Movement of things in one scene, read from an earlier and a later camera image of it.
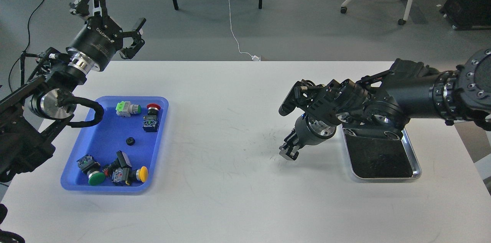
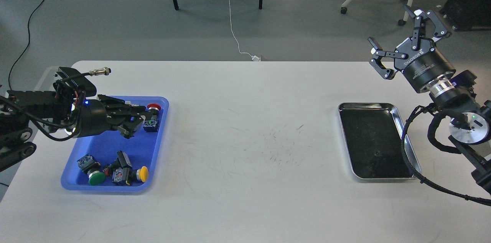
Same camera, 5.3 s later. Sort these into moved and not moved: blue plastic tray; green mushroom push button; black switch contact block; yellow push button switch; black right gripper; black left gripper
Moved: black right gripper; black left gripper
Not moved: blue plastic tray; green mushroom push button; black switch contact block; yellow push button switch
